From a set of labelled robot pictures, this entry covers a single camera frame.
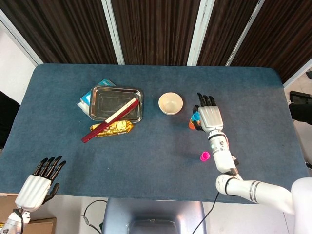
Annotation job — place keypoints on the blue tablecloth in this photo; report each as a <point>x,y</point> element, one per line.
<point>122,158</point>

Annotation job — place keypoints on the orange cup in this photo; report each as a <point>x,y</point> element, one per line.
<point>191,124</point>

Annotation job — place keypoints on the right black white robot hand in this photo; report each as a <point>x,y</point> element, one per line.
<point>210,118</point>

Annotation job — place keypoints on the black flat floor object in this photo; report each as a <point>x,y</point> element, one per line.
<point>298,95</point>

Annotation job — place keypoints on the light blue cup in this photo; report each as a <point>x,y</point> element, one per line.
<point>194,117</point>

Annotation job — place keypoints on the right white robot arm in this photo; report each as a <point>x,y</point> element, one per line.
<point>258,189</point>

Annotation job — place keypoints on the dark brown slatted panel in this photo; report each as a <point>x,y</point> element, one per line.
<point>156,29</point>
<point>226,26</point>
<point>285,31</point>
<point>63,29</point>

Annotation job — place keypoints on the grey robot torso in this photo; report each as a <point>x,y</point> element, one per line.
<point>156,217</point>

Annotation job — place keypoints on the golden snack packet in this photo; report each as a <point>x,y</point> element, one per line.
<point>119,128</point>

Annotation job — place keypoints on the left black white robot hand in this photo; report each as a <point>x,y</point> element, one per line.
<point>33,191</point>

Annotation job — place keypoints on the stainless steel tray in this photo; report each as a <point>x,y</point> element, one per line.
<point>109,101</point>

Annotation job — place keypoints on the pink cup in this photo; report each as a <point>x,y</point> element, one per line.
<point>205,156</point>

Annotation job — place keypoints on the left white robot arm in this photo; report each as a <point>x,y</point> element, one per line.
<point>12,223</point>

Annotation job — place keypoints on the person beside table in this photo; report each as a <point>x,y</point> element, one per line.
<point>8,117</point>

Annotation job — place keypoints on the blue white tissue pack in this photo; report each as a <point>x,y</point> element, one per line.
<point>84,100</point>

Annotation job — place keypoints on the person in black trousers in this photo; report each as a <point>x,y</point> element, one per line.
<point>303,112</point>

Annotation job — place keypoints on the cardboard box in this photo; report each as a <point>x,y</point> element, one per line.
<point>41,225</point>

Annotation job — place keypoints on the cream bowl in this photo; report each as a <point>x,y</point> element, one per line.
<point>170,103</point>

